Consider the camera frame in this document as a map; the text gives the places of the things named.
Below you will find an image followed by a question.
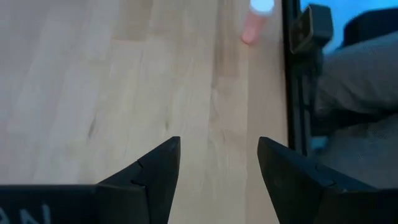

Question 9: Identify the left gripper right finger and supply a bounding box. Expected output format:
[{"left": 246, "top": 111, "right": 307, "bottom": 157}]
[{"left": 257, "top": 136, "right": 398, "bottom": 224}]

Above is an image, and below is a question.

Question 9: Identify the person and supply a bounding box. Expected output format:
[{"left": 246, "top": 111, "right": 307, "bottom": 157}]
[{"left": 312, "top": 7, "right": 398, "bottom": 190}]

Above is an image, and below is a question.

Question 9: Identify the black aluminium rig frame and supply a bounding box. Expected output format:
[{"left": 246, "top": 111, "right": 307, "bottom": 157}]
[{"left": 281, "top": 0, "right": 312, "bottom": 156}]

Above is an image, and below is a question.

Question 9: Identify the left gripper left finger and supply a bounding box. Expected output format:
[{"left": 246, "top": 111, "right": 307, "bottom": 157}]
[{"left": 95, "top": 136, "right": 182, "bottom": 224}]

